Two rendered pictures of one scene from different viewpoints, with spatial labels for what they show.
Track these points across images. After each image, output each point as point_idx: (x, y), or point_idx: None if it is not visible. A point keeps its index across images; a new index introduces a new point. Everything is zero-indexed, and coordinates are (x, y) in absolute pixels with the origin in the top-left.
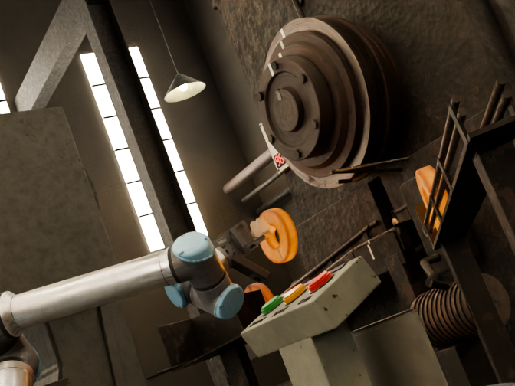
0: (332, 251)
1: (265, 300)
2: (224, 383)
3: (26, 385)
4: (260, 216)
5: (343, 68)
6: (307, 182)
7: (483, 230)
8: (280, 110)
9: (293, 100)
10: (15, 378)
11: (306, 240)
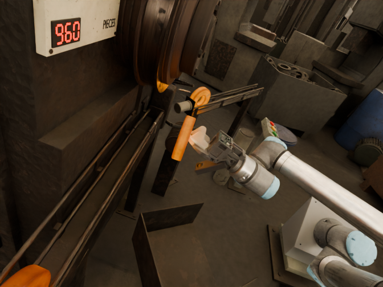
0: (99, 148)
1: (48, 274)
2: None
3: (367, 277)
4: (193, 126)
5: None
6: (157, 87)
7: None
8: (210, 34)
9: (212, 32)
10: (379, 277)
11: (80, 150)
